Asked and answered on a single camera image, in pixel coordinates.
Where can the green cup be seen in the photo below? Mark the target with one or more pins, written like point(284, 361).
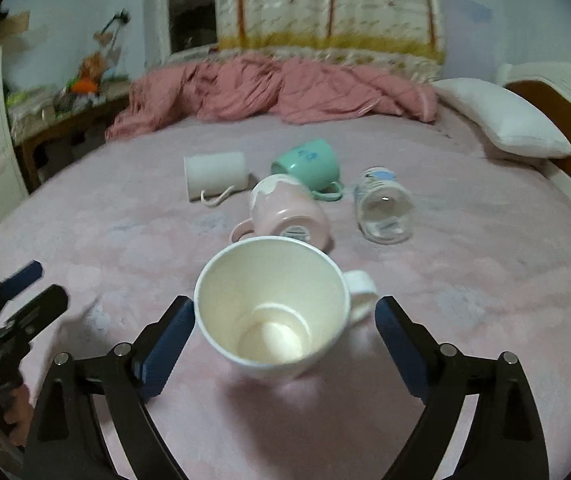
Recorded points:
point(310, 162)

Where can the pink quilt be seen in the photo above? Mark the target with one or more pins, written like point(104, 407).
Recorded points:
point(275, 92)

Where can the wooden headboard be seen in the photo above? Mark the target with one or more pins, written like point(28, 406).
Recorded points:
point(565, 120)

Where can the pink bed sheet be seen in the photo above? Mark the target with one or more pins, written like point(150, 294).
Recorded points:
point(115, 240)

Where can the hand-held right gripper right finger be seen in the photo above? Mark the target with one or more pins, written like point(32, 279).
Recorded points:
point(401, 345)

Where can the printed curtain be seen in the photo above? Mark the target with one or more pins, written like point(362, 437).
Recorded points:
point(330, 5)

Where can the white pillow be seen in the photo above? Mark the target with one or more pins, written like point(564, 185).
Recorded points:
point(503, 115)

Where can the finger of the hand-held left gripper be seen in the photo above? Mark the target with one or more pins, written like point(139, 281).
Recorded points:
point(24, 276)
point(40, 310)

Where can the clutter of toys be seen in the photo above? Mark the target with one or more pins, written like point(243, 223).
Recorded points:
point(90, 77)

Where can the pink cup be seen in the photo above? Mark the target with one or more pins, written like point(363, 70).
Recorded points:
point(285, 207)

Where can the clear glass cup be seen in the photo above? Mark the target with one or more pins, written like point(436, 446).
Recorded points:
point(383, 207)

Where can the white cylindrical cup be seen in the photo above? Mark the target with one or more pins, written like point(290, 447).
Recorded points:
point(215, 172)

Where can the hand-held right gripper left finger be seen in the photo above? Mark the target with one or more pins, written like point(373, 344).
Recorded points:
point(165, 345)

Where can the wooden side table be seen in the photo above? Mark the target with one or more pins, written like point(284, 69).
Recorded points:
point(65, 120)

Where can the cream white cup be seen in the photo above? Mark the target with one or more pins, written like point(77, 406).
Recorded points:
point(270, 305)

